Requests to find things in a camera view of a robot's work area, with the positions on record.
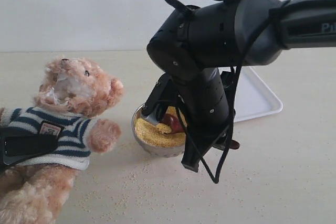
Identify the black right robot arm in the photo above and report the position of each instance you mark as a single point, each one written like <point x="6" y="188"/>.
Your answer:
<point x="201" y="49"/>

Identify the dark red wooden spoon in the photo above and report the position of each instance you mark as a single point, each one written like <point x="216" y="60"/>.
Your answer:
<point x="175" y="125"/>

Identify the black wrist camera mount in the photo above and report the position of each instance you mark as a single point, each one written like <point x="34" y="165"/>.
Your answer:
<point x="191" y="155"/>

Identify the stainless steel bowl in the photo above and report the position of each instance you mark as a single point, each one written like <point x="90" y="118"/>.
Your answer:
<point x="156" y="151"/>

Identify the plush teddy bear striped sweater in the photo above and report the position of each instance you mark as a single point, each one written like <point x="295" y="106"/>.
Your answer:
<point x="73" y="95"/>

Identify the white plastic tray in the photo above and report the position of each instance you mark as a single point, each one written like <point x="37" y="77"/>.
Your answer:
<point x="254" y="99"/>

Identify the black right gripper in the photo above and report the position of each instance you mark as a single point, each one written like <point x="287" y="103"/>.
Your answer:
<point x="206" y="109"/>

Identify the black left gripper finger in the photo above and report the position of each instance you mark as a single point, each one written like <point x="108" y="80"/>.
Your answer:
<point x="18" y="146"/>

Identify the yellow millet grains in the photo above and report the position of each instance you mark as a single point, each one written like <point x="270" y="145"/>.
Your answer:
<point x="155" y="135"/>

